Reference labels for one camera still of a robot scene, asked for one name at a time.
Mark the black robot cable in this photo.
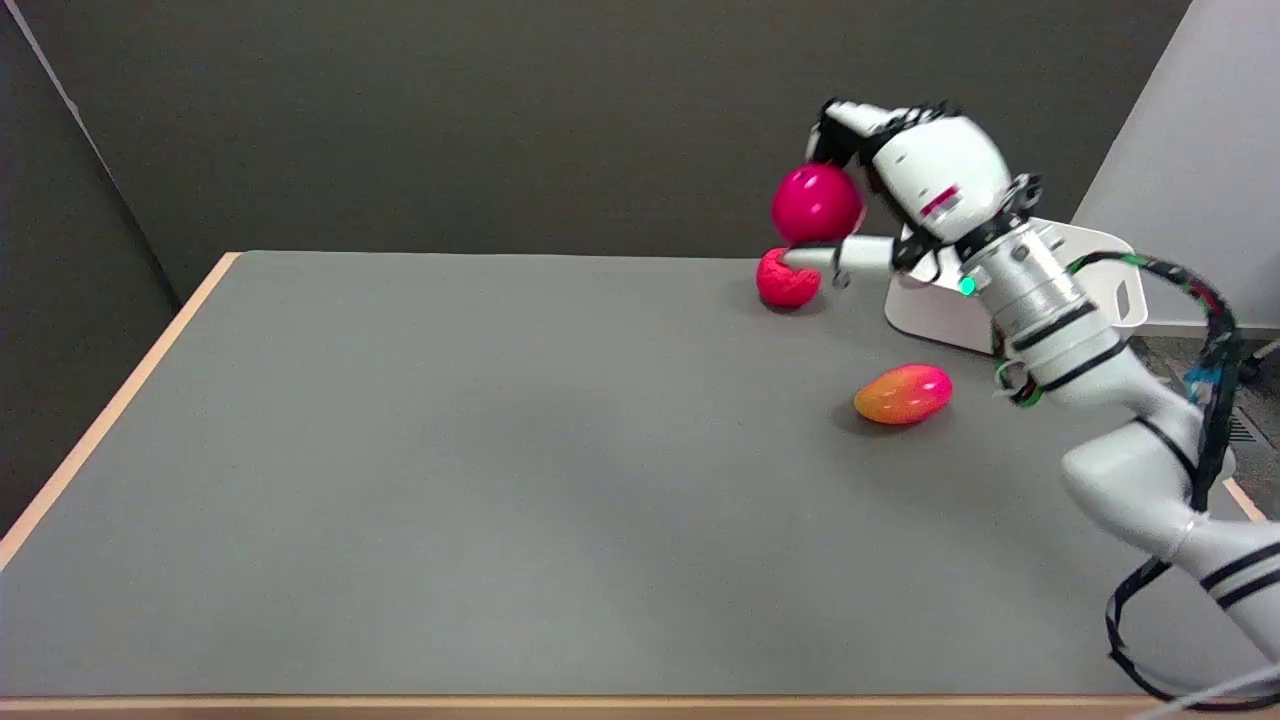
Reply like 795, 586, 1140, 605
1066, 252, 1280, 712

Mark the red bumpy fruit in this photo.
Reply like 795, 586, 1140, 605
755, 247, 823, 309

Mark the magenta round pomegranate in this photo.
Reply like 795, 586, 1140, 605
770, 163, 865, 246

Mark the orange pink mango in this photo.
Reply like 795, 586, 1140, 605
852, 363, 954, 426

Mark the white plastic box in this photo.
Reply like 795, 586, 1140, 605
884, 216, 1149, 356

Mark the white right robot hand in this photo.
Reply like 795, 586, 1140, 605
781, 98, 1044, 290

